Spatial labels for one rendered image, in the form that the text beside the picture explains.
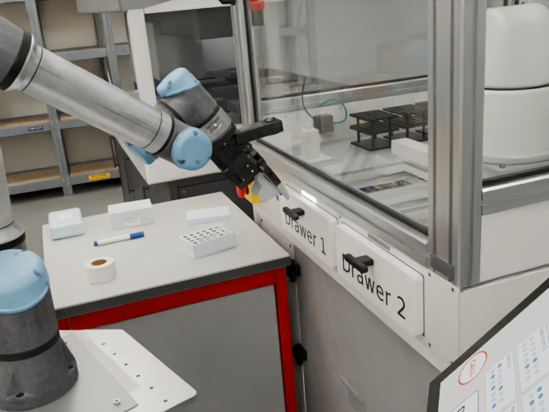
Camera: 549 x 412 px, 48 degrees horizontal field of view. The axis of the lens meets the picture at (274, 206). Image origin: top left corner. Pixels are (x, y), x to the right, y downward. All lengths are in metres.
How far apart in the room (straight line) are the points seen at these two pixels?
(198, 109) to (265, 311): 0.60
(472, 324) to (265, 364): 0.80
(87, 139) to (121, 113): 4.53
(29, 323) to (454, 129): 0.72
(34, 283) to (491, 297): 0.71
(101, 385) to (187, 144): 0.44
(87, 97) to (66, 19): 4.46
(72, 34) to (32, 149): 1.00
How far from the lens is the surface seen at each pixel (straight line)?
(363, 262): 1.13
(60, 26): 5.48
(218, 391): 1.69
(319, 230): 1.35
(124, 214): 1.88
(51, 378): 1.14
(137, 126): 1.07
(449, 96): 0.90
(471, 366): 0.67
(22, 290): 1.06
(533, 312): 0.64
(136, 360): 1.21
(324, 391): 1.68
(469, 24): 0.87
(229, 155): 1.32
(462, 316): 0.99
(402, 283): 1.07
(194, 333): 1.58
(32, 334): 1.10
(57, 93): 1.02
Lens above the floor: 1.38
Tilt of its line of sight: 19 degrees down
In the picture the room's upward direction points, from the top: 5 degrees counter-clockwise
